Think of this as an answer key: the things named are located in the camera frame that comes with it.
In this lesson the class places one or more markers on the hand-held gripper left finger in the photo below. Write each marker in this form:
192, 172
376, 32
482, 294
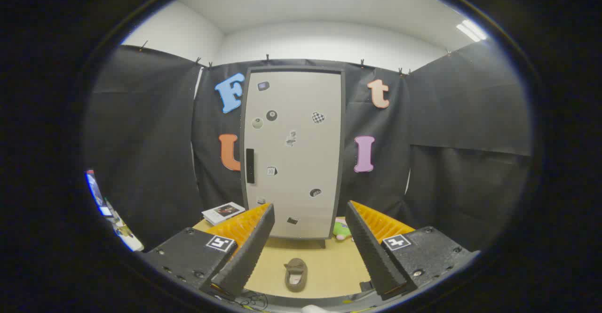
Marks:
249, 252

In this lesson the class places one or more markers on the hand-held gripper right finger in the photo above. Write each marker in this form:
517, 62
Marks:
371, 256

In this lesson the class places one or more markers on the brown shoe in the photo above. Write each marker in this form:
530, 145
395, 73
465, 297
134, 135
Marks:
296, 274

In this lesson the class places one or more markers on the grey shoe cabinet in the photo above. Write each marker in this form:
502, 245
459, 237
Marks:
343, 139

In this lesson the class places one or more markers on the small black clip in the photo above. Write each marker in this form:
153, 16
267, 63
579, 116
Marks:
366, 285

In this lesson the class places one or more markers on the pink green plush toy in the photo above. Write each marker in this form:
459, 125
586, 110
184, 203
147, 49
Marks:
342, 230

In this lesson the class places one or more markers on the white book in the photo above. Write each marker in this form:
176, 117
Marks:
223, 212

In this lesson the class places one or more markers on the black backdrop cloth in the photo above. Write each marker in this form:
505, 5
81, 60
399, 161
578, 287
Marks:
141, 139

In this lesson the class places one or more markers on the small ceiling light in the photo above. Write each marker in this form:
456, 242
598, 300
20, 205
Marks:
471, 29

